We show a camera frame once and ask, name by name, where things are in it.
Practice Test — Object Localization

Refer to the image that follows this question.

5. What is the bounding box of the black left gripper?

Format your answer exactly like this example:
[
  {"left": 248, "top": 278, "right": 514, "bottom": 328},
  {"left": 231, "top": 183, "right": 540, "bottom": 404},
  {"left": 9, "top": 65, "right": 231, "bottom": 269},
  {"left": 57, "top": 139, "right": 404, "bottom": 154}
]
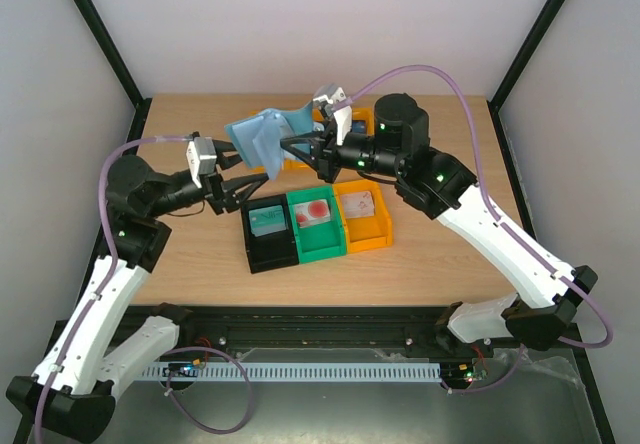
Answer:
[{"left": 147, "top": 141, "right": 269, "bottom": 219}]

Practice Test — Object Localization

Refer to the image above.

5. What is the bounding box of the blue leather card holder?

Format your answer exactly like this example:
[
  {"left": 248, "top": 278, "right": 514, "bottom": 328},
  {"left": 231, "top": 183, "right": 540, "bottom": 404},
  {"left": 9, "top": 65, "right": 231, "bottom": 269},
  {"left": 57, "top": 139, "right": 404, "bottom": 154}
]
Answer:
[{"left": 225, "top": 102, "right": 314, "bottom": 180}]

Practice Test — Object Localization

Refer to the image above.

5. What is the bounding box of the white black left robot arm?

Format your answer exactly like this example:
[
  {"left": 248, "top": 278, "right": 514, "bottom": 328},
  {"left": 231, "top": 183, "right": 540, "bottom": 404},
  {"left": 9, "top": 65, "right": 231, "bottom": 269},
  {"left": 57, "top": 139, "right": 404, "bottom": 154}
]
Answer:
[{"left": 6, "top": 134, "right": 268, "bottom": 443}]

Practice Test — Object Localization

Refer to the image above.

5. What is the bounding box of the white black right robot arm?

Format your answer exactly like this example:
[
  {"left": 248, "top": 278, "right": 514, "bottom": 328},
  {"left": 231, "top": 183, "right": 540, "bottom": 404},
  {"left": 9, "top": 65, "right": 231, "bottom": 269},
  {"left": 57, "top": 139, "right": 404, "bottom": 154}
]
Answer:
[{"left": 280, "top": 93, "right": 598, "bottom": 356}]

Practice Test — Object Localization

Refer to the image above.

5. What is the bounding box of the blue card in rear bin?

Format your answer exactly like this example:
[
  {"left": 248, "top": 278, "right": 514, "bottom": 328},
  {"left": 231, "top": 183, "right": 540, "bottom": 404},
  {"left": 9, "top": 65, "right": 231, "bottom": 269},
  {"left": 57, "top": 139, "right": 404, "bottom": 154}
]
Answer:
[{"left": 351, "top": 120, "right": 367, "bottom": 134}]

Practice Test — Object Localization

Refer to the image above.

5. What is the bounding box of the teal credit card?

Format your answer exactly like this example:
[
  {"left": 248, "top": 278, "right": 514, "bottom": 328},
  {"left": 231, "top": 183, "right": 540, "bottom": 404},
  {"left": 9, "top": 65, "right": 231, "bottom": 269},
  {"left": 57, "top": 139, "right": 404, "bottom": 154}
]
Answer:
[{"left": 248, "top": 205, "right": 287, "bottom": 237}]

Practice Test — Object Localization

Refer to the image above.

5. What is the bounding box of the white red circle card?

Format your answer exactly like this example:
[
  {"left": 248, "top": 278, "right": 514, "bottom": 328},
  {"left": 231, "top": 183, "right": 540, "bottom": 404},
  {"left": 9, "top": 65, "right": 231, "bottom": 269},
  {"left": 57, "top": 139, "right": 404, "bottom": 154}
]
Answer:
[{"left": 293, "top": 199, "right": 331, "bottom": 228}]

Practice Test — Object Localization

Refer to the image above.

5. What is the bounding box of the white patterned card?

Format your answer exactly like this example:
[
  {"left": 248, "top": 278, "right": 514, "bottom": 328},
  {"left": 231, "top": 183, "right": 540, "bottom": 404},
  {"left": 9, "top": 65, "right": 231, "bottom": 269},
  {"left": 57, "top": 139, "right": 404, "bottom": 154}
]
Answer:
[{"left": 340, "top": 191, "right": 375, "bottom": 219}]

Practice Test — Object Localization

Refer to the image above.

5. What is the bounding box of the orange rear triple bin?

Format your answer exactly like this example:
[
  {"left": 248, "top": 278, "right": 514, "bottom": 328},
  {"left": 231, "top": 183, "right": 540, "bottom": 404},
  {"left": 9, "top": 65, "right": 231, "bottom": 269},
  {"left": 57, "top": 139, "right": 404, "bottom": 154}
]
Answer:
[{"left": 235, "top": 106, "right": 374, "bottom": 172}]

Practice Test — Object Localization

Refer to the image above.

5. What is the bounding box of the black plastic bin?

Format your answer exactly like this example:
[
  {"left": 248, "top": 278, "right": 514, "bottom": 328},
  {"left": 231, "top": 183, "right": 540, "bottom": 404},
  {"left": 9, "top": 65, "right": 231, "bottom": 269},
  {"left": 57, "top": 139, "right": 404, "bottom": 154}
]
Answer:
[{"left": 240, "top": 194, "right": 299, "bottom": 274}]

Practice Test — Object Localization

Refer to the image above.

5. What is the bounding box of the green plastic bin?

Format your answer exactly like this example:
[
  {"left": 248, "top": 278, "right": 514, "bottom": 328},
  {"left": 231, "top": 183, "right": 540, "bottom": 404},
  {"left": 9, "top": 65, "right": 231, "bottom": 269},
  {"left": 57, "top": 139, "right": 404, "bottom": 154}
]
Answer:
[{"left": 286, "top": 186, "right": 347, "bottom": 264}]

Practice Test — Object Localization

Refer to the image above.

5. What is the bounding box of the orange front plastic bin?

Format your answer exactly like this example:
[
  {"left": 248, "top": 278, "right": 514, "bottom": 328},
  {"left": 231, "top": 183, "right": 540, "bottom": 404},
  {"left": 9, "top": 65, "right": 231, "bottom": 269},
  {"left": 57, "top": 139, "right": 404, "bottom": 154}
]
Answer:
[{"left": 332, "top": 179, "right": 393, "bottom": 254}]

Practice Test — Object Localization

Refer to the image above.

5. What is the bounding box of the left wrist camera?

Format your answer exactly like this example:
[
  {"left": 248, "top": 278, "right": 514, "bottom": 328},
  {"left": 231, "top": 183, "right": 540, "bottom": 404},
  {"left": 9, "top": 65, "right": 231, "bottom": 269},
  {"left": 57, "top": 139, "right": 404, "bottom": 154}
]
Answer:
[{"left": 186, "top": 136, "right": 217, "bottom": 188}]

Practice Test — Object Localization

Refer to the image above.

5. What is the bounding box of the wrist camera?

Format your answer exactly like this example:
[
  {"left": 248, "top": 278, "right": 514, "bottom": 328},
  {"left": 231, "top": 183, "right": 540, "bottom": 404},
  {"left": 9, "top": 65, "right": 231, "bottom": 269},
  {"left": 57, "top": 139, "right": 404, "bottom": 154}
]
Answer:
[
  {"left": 312, "top": 84, "right": 353, "bottom": 146},
  {"left": 186, "top": 136, "right": 217, "bottom": 188}
]

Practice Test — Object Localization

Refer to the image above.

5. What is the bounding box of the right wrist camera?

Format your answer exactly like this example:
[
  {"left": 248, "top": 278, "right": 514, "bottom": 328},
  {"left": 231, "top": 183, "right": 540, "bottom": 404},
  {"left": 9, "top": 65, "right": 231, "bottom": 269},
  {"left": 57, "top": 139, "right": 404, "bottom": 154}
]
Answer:
[{"left": 312, "top": 84, "right": 353, "bottom": 146}]

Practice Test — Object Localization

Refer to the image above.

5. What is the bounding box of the light blue slotted cable duct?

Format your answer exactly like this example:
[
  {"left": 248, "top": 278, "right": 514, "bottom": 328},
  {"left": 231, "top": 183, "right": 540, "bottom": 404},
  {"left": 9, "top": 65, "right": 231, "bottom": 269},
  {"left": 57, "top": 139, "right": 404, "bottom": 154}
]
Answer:
[{"left": 137, "top": 362, "right": 441, "bottom": 383}]

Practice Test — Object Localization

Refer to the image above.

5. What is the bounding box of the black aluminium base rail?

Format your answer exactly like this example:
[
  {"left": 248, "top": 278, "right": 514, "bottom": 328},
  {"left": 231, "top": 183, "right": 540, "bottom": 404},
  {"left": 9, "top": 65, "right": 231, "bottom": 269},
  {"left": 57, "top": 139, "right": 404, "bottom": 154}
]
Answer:
[{"left": 49, "top": 305, "right": 581, "bottom": 360}]

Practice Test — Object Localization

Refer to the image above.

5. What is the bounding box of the black frame post left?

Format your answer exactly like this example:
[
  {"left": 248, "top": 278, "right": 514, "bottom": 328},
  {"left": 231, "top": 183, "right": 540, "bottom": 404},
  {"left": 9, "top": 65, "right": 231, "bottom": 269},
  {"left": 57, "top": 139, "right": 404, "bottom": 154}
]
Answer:
[{"left": 52, "top": 0, "right": 151, "bottom": 110}]

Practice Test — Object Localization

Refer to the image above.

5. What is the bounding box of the black frame post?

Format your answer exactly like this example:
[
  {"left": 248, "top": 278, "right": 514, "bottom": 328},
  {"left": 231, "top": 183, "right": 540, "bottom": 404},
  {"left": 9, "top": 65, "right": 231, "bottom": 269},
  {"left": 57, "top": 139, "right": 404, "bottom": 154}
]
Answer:
[
  {"left": 52, "top": 0, "right": 151, "bottom": 110},
  {"left": 489, "top": 0, "right": 589, "bottom": 110}
]

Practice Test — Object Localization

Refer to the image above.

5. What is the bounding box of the black frame post right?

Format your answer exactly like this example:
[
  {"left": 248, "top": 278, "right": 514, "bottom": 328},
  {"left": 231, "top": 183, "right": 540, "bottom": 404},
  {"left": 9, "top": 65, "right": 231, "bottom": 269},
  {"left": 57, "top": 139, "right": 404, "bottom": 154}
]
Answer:
[{"left": 489, "top": 0, "right": 589, "bottom": 110}]

